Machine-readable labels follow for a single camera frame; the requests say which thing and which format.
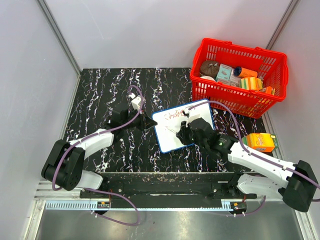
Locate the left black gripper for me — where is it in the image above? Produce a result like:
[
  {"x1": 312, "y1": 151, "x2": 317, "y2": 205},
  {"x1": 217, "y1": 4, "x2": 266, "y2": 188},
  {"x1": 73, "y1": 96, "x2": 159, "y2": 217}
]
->
[{"x1": 121, "y1": 107, "x2": 156, "y2": 131}]

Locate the blue framed whiteboard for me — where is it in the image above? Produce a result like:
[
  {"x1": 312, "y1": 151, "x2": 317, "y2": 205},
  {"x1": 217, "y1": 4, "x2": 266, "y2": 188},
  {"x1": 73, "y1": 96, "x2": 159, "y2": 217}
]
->
[{"x1": 151, "y1": 99, "x2": 215, "y2": 154}]

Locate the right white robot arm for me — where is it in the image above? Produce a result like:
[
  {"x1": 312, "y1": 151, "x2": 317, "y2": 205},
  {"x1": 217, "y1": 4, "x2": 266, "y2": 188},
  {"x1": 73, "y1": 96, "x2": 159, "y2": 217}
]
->
[{"x1": 176, "y1": 118, "x2": 319, "y2": 213}]

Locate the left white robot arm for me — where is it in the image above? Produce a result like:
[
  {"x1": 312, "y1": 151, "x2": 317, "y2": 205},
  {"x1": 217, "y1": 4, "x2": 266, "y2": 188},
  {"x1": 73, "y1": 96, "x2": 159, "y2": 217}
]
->
[{"x1": 41, "y1": 109, "x2": 157, "y2": 198}]

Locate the white round lid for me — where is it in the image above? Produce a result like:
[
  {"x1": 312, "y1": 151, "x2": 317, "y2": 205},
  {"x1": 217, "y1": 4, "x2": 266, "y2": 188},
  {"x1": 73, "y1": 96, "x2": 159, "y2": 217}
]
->
[{"x1": 200, "y1": 76, "x2": 215, "y2": 82}]

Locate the brown round bun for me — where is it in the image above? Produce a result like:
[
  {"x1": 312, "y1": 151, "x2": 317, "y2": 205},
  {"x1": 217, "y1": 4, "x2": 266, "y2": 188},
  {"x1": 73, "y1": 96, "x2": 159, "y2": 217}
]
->
[{"x1": 199, "y1": 60, "x2": 220, "y2": 78}]

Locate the teal small box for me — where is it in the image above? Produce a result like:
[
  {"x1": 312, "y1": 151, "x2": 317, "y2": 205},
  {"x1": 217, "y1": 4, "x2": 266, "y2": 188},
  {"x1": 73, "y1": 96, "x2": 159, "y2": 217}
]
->
[{"x1": 215, "y1": 64, "x2": 232, "y2": 82}]

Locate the pale pink box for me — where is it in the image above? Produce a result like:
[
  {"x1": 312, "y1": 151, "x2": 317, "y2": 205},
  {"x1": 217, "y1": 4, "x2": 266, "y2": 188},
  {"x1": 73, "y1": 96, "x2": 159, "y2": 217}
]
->
[{"x1": 229, "y1": 69, "x2": 241, "y2": 87}]

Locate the orange juice carton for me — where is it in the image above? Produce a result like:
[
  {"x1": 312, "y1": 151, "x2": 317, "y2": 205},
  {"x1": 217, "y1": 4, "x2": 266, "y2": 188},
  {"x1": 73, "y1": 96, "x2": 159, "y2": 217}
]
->
[{"x1": 242, "y1": 133, "x2": 279, "y2": 153}]

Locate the orange tube blue cap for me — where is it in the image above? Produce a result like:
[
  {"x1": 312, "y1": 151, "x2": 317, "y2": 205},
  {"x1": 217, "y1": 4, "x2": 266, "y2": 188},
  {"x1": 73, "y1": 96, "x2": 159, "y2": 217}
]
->
[{"x1": 234, "y1": 66, "x2": 258, "y2": 78}]

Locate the red plastic shopping basket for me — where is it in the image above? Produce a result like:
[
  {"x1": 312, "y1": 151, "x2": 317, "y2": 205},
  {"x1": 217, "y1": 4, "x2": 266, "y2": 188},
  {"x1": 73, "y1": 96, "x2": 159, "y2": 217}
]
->
[{"x1": 190, "y1": 38, "x2": 289, "y2": 119}]

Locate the yellow green sponge pack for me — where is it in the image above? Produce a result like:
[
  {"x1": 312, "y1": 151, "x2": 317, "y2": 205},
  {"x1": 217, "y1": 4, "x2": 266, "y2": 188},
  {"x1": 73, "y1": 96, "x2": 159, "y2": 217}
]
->
[{"x1": 239, "y1": 77, "x2": 264, "y2": 91}]

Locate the orange snack box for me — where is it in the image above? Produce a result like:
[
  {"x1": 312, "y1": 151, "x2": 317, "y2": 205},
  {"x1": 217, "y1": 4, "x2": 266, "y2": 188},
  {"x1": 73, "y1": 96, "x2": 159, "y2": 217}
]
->
[{"x1": 258, "y1": 86, "x2": 275, "y2": 96}]

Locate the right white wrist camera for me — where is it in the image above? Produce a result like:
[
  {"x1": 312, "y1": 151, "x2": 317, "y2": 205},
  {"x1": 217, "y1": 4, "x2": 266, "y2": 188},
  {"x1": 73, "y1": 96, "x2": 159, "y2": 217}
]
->
[{"x1": 182, "y1": 108, "x2": 201, "y2": 127}]

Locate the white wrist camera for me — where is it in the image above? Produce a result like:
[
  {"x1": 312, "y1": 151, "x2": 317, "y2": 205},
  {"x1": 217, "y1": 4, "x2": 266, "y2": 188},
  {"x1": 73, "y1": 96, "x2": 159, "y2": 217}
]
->
[
  {"x1": 182, "y1": 108, "x2": 201, "y2": 127},
  {"x1": 129, "y1": 93, "x2": 144, "y2": 110}
]

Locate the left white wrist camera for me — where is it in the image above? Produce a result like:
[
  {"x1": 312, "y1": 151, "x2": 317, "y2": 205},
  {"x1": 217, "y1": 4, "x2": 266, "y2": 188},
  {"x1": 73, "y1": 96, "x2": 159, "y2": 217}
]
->
[{"x1": 129, "y1": 93, "x2": 144, "y2": 110}]

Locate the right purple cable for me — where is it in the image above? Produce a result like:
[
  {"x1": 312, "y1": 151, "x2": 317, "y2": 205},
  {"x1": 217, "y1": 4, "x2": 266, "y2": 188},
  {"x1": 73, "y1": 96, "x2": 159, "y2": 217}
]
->
[{"x1": 187, "y1": 100, "x2": 320, "y2": 217}]

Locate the purple cable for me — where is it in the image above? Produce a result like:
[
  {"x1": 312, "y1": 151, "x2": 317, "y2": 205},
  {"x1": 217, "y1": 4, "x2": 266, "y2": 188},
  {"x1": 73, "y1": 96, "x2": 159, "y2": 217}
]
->
[
  {"x1": 187, "y1": 100, "x2": 320, "y2": 217},
  {"x1": 51, "y1": 85, "x2": 141, "y2": 225}
]

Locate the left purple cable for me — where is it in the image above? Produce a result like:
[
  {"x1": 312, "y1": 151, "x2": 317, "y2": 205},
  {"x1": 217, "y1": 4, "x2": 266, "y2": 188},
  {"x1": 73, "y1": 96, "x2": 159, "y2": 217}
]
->
[{"x1": 51, "y1": 85, "x2": 141, "y2": 225}]

